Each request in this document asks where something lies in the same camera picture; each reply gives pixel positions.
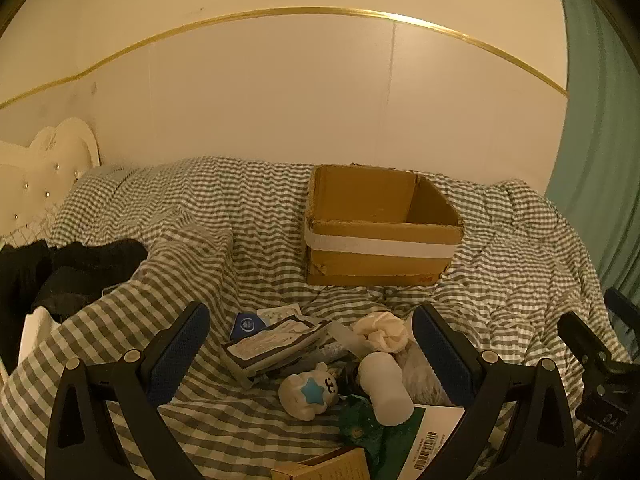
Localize grey white checked blanket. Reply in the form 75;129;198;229
0;156;631;480

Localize small blue packet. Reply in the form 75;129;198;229
231;312;264;341

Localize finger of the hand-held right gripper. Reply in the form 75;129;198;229
557;312;632;378
603;287;640;333

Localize green curtain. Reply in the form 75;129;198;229
544;0;640;311

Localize clear plastic tube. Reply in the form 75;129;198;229
320;322;372;362

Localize gold wall trim strip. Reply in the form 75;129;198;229
0;6;571;111

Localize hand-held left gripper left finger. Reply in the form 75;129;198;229
45;301;211;480

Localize green wrapper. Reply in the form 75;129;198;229
339;394;387;447

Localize brown cardboard box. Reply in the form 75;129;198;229
304;162;463;288

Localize white green carton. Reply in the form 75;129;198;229
372;402;467;480

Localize clear plastic bag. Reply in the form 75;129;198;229
395;344;447;407

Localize white plastic bottle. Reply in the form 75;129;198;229
358;351;415;426

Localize white toy with blue star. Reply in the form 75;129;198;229
278;362;346;420

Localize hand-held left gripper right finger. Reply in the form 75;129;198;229
411;302;578;480

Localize brown white striped packet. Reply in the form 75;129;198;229
221;317;331;377

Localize white bag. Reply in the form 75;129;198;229
19;307;63;377

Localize black cloth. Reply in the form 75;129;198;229
0;239;150;376

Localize small brown carton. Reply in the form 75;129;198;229
271;447;371;480

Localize white printed sachet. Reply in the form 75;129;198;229
257;304;304;322

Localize white tufted headboard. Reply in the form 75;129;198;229
0;117;101;251

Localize crumpled white tissue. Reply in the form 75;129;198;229
352;311;412;354

